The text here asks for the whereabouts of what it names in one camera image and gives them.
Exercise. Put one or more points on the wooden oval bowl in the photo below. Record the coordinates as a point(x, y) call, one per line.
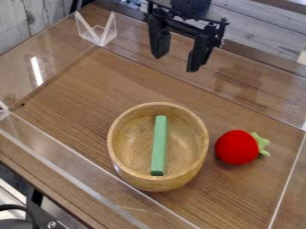
point(130, 146)

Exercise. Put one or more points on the clear acrylic tray wall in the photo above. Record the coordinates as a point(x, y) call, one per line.
point(66, 88)

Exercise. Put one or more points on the red plush strawberry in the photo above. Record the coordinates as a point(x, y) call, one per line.
point(240, 147)

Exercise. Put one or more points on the black table leg clamp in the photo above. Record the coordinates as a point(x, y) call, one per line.
point(42, 218)

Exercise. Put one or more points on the green rectangular block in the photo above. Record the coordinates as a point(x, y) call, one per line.
point(160, 145)

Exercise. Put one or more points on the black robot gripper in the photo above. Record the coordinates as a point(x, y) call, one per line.
point(192, 19)

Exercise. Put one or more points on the clear acrylic corner bracket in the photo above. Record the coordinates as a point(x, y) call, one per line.
point(98, 35)

